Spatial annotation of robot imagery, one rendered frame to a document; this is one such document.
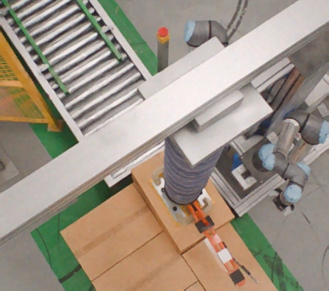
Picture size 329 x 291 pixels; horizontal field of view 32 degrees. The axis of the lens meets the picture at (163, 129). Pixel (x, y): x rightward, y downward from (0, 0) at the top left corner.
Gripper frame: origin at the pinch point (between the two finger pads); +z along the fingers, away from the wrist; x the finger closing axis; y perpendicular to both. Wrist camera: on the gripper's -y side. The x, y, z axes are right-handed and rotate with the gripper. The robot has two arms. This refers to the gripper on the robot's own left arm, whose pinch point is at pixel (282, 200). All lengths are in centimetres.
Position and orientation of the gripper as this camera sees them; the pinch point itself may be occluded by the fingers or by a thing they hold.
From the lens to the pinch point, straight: 311.0
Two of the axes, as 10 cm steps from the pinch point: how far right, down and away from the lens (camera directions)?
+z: -0.1, 2.6, 9.7
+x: 6.0, 7.7, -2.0
